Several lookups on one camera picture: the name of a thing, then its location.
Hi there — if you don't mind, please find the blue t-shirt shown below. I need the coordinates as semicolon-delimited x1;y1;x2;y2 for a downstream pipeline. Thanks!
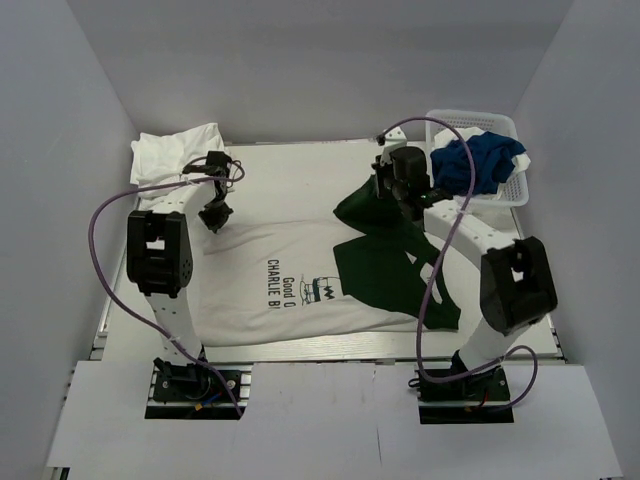
429;130;529;197

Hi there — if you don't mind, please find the white and green raglan t-shirt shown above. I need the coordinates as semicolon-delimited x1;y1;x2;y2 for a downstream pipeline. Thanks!
194;178;440;347

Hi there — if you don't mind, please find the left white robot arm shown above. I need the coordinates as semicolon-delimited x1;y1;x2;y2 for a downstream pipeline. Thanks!
126;151;242;399

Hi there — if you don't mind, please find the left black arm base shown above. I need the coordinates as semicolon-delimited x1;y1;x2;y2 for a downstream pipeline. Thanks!
144;366;251;421

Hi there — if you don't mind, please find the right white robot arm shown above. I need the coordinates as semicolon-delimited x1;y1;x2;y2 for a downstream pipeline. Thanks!
373;145;558;399

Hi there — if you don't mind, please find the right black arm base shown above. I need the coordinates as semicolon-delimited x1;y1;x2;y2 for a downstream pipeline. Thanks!
408;367;514;425

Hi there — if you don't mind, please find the folded white t-shirt stack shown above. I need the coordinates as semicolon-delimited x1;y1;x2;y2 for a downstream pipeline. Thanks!
130;123;228;188

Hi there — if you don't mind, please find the white plastic basket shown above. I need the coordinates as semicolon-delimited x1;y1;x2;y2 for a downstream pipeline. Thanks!
425;109;531;210

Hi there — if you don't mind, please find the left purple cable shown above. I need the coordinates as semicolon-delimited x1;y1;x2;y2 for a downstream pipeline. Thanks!
88;155;247;416

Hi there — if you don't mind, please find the purple cable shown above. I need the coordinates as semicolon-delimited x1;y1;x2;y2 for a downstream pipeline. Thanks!
372;116;540;412
88;155;247;416

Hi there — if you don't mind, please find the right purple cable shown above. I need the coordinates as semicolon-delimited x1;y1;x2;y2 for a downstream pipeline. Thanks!
372;116;540;412

